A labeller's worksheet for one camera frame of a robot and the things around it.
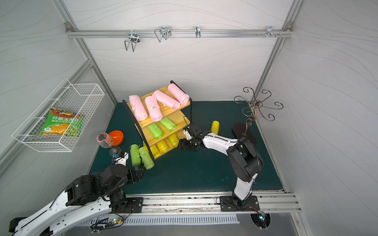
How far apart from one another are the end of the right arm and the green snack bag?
1.61 feet

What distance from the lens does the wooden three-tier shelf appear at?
67 centimetres

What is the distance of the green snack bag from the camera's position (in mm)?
596

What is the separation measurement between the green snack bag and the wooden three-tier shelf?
0.71ft

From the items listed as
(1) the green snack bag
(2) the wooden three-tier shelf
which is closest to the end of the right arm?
(2) the wooden three-tier shelf

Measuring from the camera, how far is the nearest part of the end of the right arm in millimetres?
683

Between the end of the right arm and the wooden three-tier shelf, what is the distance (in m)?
0.04
